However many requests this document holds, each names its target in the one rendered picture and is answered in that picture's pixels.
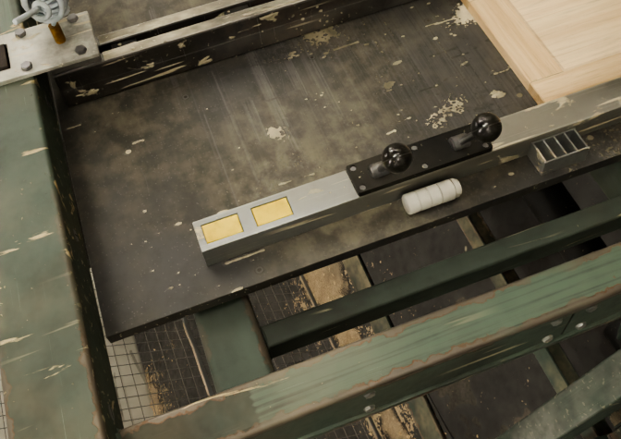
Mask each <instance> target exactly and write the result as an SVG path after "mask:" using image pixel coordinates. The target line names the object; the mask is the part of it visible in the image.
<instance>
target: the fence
mask: <svg viewBox="0 0 621 439"><path fill-rule="evenodd" d="M500 120H501V122H502V126H503V128H502V132H501V134H500V136H499V137H498V138H497V139H496V140H494V141H492V142H491V144H492V145H493V149H492V151H491V152H487V153H485V154H482V155H479V156H476V157H474V158H471V159H468V160H466V161H463V162H460V163H457V164H454V165H450V166H448V167H445V168H442V169H439V170H436V171H433V172H431V173H428V174H426V175H423V176H420V177H415V178H412V179H410V180H407V181H404V182H402V183H399V184H396V185H394V186H391V187H388V188H385V189H380V190H378V191H375V192H373V193H370V194H367V195H364V196H361V197H360V196H359V195H358V194H357V192H356V191H355V189H354V187H353V185H352V183H351V180H350V178H349V176H348V174H347V171H343V172H340V173H337V174H334V175H331V176H329V177H324V178H321V179H318V180H315V181H312V182H310V183H307V184H304V185H301V186H299V187H296V188H293V189H289V190H286V191H283V192H280V193H277V194H275V195H272V196H269V197H266V198H263V199H260V200H257V201H253V202H251V203H248V204H245V205H242V206H239V207H237V208H234V209H231V210H228V211H225V212H222V213H218V214H215V215H212V216H209V217H206V218H204V219H201V220H199V221H196V222H193V223H192V224H193V227H194V230H195V233H196V236H197V239H198V241H199V244H200V247H201V252H202V255H203V257H204V260H205V261H206V264H207V266H210V265H213V264H216V263H219V262H222V261H225V260H228V259H231V258H234V257H237V256H238V255H241V254H244V253H247V252H250V251H253V250H256V249H259V248H262V247H265V246H268V245H271V244H274V243H275V242H278V241H281V240H284V239H287V238H292V237H294V236H296V235H299V234H302V233H305V232H308V231H311V230H313V229H315V228H318V227H321V226H326V225H329V224H331V223H333V222H336V221H339V220H342V219H345V218H348V217H350V216H352V215H355V214H358V213H363V212H366V211H369V210H370V209H373V208H376V207H379V206H382V205H385V204H387V203H389V202H392V201H397V200H400V199H402V195H403V194H406V193H409V192H411V191H414V190H416V189H421V188H424V187H427V186H430V185H432V184H435V183H437V182H440V181H443V180H446V179H450V178H454V179H459V178H462V177H465V176H468V175H471V174H474V173H477V172H480V171H482V170H484V169H487V168H490V167H493V166H496V165H500V164H502V163H505V162H508V161H511V160H514V159H517V158H519V157H522V156H524V155H527V154H528V151H529V149H530V145H531V143H532V142H534V141H537V140H542V139H545V138H548V137H551V136H553V135H555V134H558V133H561V132H564V131H567V130H570V129H572V128H576V131H577V133H578V134H579V136H582V135H585V134H588V133H591V132H593V131H596V130H598V129H601V128H606V127H609V126H612V125H614V124H617V123H619V122H621V77H620V78H617V79H612V80H609V81H606V82H604V83H601V84H598V85H595V86H592V87H590V88H588V89H585V90H582V91H577V92H574V93H571V94H569V95H566V96H563V97H560V98H557V99H554V100H552V101H549V102H546V103H544V104H539V105H536V106H533V107H531V108H528V109H525V110H522V111H519V112H516V113H514V114H511V115H508V116H503V117H500ZM283 198H286V199H287V201H288V203H289V206H290V208H291V211H292V213H293V214H292V215H290V216H287V217H284V218H281V219H278V220H275V221H272V222H270V223H268V224H265V225H262V226H257V225H256V222H255V219H254V217H253V214H252V211H251V209H253V208H256V207H259V206H262V205H264V204H267V203H270V202H273V201H277V200H280V199H283ZM235 214H237V216H238V219H239V222H240V224H241V226H242V229H243V232H241V233H238V234H235V235H233V236H230V237H227V238H222V239H219V240H216V241H215V242H212V243H209V244H207V242H206V239H205V236H204V234H203V231H202V228H201V227H202V226H204V225H207V224H210V223H212V222H215V221H218V220H221V219H224V218H227V217H229V216H232V215H235Z"/></svg>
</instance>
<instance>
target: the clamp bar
mask: <svg viewBox="0 0 621 439"><path fill-rule="evenodd" d="M42 1H44V2H45V3H46V4H48V5H49V6H50V7H51V9H52V13H58V12H59V9H60V8H59V7H58V8H56V7H57V6H59V4H58V2H57V0H42ZM410 1H414V0H218V1H215V2H211V3H209V4H206V5H202V6H197V7H193V8H191V9H188V10H184V11H181V12H177V13H175V14H172V15H168V16H165V17H162V18H157V19H153V20H150V21H147V22H143V23H141V24H138V25H134V26H131V27H127V28H124V29H122V30H116V31H113V32H109V33H106V34H104V35H100V36H98V37H95V35H94V32H93V29H92V25H91V20H90V16H89V13H88V11H84V12H81V13H78V14H75V13H72V14H68V13H69V11H70V10H69V5H68V4H69V2H68V0H67V10H66V11H65V14H64V18H62V19H60V20H59V21H58V22H56V23H50V24H45V23H43V24H40V25H37V26H33V27H30V28H27V29H17V30H15V31H14V32H11V33H9V34H4V35H1V36H0V44H4V45H5V46H6V48H7V51H8V56H9V61H10V66H11V68H9V69H6V70H3V71H0V86H3V85H6V84H9V83H12V82H15V81H18V80H21V79H26V78H29V77H32V76H35V75H39V74H42V73H44V72H48V71H51V73H52V74H53V77H54V79H55V82H56V84H57V86H58V88H59V90H60V91H61V93H62V95H63V97H64V99H65V101H66V103H67V105H68V106H73V105H76V104H81V103H85V102H88V101H90V100H93V99H97V98H100V97H103V96H105V95H109V94H112V93H115V92H118V91H123V90H126V89H129V88H132V87H136V86H139V85H141V84H144V83H148V82H151V81H154V80H157V79H162V78H165V77H168V76H172V75H175V74H177V73H180V72H183V71H187V70H190V69H193V68H195V67H201V66H204V65H207V64H211V63H213V62H216V61H219V60H223V59H226V58H228V57H231V56H234V55H240V54H243V53H246V52H249V51H252V50H255V49H258V48H262V47H264V46H267V45H270V44H274V43H279V42H282V41H285V40H288V39H291V38H294V37H297V36H300V35H303V34H306V33H309V32H313V31H316V30H320V29H324V28H327V27H330V26H333V25H336V24H339V23H342V22H345V21H349V20H352V19H354V18H359V17H363V16H366V15H369V14H371V13H375V12H378V11H381V10H384V9H387V8H390V7H393V6H399V5H402V4H405V3H407V2H410ZM65 8H66V7H65ZM67 14H68V16H67V17H65V16H66V15H67Z"/></svg>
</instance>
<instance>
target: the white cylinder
mask: <svg viewBox="0 0 621 439"><path fill-rule="evenodd" d="M460 194H462V188H461V185H460V183H459V181H458V180H457V179H454V178H450V179H446V180H443V181H440V182H437V183H435V184H432V185H430V186H427V187H424V188H421V189H416V190H414V191H411V192H409V193H406V194H403V195H402V202H403V206H404V208H405V210H406V212H407V214H414V213H418V212H419V211H423V210H426V209H429V208H431V207H433V206H436V205H439V204H441V203H445V202H448V201H451V200H454V199H455V198H457V197H459V196H460Z"/></svg>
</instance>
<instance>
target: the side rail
mask: <svg viewBox="0 0 621 439"><path fill-rule="evenodd" d="M620 318H621V242H618V243H615V244H614V245H611V246H608V247H606V248H603V249H600V250H596V251H594V252H592V253H589V254H586V255H584V256H581V257H578V258H577V259H574V260H571V261H569V262H565V263H562V264H559V265H557V266H555V267H552V268H550V269H547V270H544V271H542V272H539V273H537V274H533V275H530V276H528V277H525V278H522V279H520V280H517V281H515V282H513V283H510V284H507V285H505V286H502V287H498V288H496V289H493V290H491V291H488V292H485V293H483V294H480V295H478V296H476V297H473V298H470V299H466V300H463V301H461V302H458V303H456V304H454V305H451V306H448V307H446V308H443V309H440V310H439V311H434V312H432V313H429V314H426V315H424V316H421V317H420V318H417V319H414V320H412V321H409V322H406V323H402V324H400V325H398V326H395V327H392V328H390V329H387V330H384V331H382V332H380V333H377V334H375V335H370V336H368V337H365V338H362V339H361V340H358V341H355V342H353V343H350V344H347V345H345V346H342V347H340V348H336V349H333V350H331V351H328V352H325V353H323V354H321V355H318V356H316V357H313V358H310V359H308V360H304V361H302V362H299V363H296V364H294V365H291V366H288V367H286V368H284V369H281V370H279V371H276V372H272V373H269V374H267V375H264V376H262V377H260V378H257V379H254V380H252V381H249V382H246V383H244V384H240V385H238V386H235V387H232V388H230V389H227V390H225V391H223V392H220V393H217V394H215V395H212V396H208V397H205V398H203V399H201V400H198V401H195V402H193V403H190V404H187V405H186V406H183V407H180V408H178V409H173V410H171V411H168V412H166V413H164V414H161V415H158V416H156V417H153V418H150V419H148V420H146V421H142V422H139V423H136V424H134V425H131V426H128V427H127V428H124V429H122V430H119V431H118V432H119V433H120V434H121V437H122V439H314V438H316V437H319V436H321V435H324V434H326V433H330V432H332V431H335V430H337V429H340V428H342V427H345V426H347V425H349V424H351V423H354V422H357V421H361V420H363V419H366V418H368V417H370V416H372V415H375V414H377V413H380V412H383V411H385V410H388V409H391V408H393V407H396V406H398V405H401V404H403V403H406V402H409V401H410V400H413V399H415V398H418V397H420V396H424V395H427V394H430V393H431V392H434V391H436V390H439V389H441V388H444V387H446V386H449V385H450V384H455V383H457V382H460V381H462V380H465V379H467V378H469V377H471V376H474V375H476V374H479V373H482V372H486V371H488V370H490V369H492V368H495V367H497V366H500V365H502V364H505V363H508V362H509V361H512V360H516V359H518V358H521V357H523V356H526V355H529V354H530V353H533V352H535V351H538V350H540V349H543V348H547V347H549V346H551V345H554V344H556V343H559V342H561V341H564V340H566V339H569V338H570V337H573V336H575V335H580V334H582V333H585V332H587V331H590V330H591V329H594V328H596V327H599V326H601V325H604V324H607V323H610V322H612V321H615V320H617V319H620Z"/></svg>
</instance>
